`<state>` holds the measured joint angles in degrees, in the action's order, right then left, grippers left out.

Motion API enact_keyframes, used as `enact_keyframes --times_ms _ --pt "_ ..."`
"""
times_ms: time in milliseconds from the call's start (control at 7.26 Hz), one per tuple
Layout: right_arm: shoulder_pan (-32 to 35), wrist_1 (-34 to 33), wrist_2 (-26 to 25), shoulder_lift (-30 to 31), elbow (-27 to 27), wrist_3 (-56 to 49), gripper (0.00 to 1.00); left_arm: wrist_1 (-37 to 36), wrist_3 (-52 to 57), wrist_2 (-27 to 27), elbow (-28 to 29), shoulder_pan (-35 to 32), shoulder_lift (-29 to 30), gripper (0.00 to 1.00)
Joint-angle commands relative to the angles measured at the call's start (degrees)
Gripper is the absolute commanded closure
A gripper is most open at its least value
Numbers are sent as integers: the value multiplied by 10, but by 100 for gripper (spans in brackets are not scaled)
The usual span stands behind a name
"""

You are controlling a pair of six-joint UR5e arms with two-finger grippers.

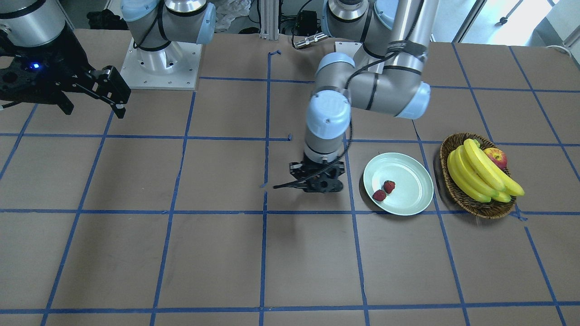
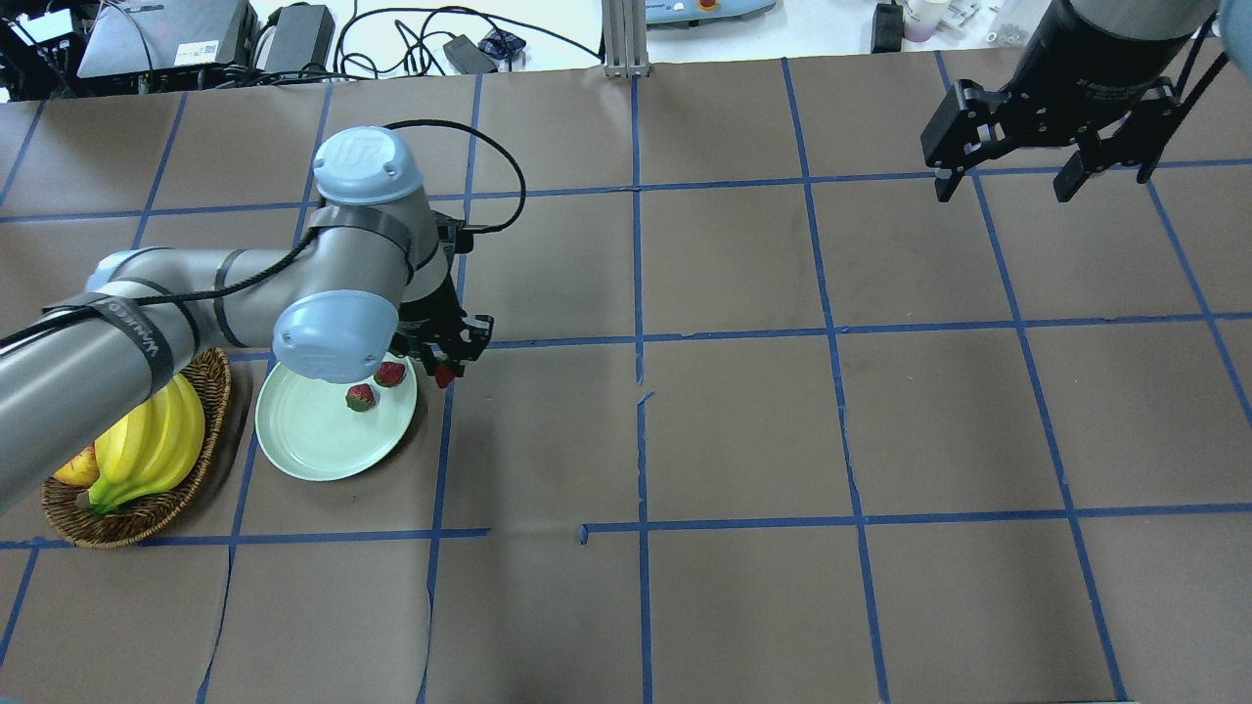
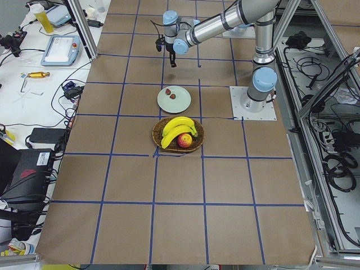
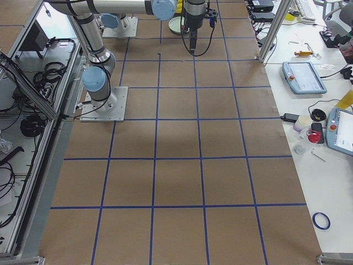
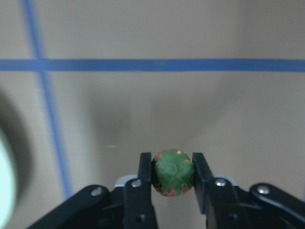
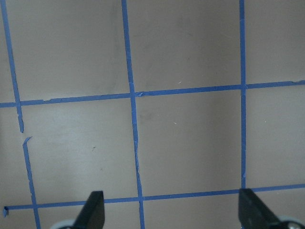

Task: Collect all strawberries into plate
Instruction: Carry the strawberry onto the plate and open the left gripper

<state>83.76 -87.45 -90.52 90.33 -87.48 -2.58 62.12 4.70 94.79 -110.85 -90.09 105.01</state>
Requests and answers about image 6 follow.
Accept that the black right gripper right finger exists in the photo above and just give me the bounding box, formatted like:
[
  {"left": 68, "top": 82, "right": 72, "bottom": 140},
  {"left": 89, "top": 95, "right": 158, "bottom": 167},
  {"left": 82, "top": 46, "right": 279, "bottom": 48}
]
[{"left": 239, "top": 188, "right": 281, "bottom": 229}]

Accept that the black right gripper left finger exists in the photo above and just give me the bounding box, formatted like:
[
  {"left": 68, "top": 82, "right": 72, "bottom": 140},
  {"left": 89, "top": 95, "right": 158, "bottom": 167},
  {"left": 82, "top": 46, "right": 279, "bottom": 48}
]
[{"left": 72, "top": 191, "right": 105, "bottom": 229}]

